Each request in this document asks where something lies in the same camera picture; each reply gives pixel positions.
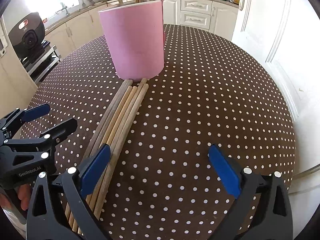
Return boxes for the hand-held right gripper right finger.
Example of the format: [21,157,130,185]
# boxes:
[208,144,293,240]

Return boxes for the white panelled door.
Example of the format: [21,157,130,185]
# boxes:
[231,0,310,180]

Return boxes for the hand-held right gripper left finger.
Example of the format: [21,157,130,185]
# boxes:
[26,144,112,240]

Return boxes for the black round appliance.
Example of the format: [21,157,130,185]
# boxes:
[9,12,47,60]

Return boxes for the cream lower cabinets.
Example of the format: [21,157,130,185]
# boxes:
[44,0,239,53]

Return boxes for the person's left hand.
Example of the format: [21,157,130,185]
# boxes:
[15,184,32,210]

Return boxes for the metal rack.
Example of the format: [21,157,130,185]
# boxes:
[24,40,62,80]

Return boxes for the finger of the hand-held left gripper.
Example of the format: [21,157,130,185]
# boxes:
[0,104,51,138]
[2,118,78,159]

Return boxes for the brown polka dot tablecloth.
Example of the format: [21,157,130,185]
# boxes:
[20,24,297,240]

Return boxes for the pink cup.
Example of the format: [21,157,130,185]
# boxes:
[98,0,165,82]

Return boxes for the sink faucet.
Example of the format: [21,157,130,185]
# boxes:
[56,2,70,17]

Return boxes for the row of wooden chopsticks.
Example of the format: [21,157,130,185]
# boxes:
[64,78,150,235]

